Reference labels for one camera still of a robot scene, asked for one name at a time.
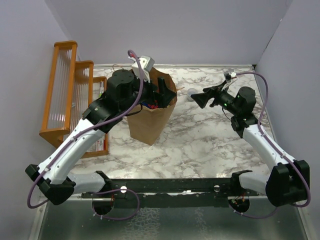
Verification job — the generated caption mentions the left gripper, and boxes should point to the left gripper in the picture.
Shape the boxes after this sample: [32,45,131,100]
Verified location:
[120,71,176,112]

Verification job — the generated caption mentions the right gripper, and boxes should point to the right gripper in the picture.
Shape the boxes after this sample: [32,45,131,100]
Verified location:
[191,80,241,116]

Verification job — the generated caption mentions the brown paper bag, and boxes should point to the brown paper bag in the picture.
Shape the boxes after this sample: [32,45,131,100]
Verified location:
[127,67,178,146]

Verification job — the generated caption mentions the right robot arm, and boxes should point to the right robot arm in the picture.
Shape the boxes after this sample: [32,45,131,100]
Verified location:
[190,84,310,207]

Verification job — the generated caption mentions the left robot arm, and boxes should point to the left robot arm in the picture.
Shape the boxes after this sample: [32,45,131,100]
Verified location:
[25,68,177,205]

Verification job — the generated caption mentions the small clear plastic cup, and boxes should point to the small clear plastic cup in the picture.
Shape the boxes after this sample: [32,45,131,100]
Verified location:
[186,88,198,102]

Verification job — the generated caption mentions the red snack packet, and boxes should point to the red snack packet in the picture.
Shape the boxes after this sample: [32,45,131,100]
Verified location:
[140,101,159,109]

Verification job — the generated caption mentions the markers in rack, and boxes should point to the markers in rack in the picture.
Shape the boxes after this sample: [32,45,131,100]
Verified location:
[99,81,104,97]

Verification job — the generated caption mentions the red white small box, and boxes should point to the red white small box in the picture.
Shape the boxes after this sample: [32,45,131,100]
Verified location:
[96,139,104,152]

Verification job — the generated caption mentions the orange wooden rack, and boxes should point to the orange wooden rack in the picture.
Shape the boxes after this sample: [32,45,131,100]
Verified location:
[39,40,107,148]

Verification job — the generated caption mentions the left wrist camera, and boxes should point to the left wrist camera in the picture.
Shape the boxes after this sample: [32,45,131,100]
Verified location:
[130,55,155,83]

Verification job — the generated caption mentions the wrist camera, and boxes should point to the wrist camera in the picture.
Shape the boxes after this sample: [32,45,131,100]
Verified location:
[130,55,155,83]
[223,69,237,88]

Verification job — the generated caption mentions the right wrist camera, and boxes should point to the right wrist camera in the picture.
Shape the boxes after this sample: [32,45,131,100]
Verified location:
[223,69,237,88]

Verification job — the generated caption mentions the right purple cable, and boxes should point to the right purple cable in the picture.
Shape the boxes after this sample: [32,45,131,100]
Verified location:
[233,71,311,208]

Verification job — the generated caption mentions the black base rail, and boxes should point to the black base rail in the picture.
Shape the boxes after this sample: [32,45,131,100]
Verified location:
[81,177,258,209]

